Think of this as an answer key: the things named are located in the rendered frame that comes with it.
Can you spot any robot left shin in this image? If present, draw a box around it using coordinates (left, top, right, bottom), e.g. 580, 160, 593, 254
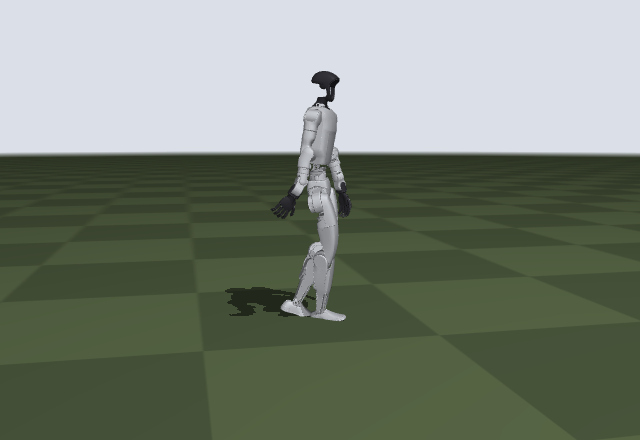
293, 254, 314, 307

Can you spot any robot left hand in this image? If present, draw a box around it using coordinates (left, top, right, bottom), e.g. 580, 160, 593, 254
336, 182, 352, 218

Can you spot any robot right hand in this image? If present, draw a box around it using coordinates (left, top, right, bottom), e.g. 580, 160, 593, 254
271, 184, 303, 219

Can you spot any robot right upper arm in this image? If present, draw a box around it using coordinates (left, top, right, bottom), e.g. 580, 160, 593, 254
300, 109, 322, 162

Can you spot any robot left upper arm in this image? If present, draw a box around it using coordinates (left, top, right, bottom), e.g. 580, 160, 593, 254
331, 113, 339, 160

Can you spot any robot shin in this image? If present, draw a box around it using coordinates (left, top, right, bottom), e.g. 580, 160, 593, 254
293, 254, 314, 307
313, 254, 335, 314

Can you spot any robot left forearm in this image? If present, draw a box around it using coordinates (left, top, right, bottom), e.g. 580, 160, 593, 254
328, 156, 346, 191

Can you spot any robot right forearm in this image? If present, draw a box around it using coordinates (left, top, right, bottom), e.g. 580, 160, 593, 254
291, 148, 313, 196

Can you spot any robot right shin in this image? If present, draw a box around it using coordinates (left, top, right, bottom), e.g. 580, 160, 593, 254
313, 254, 335, 314

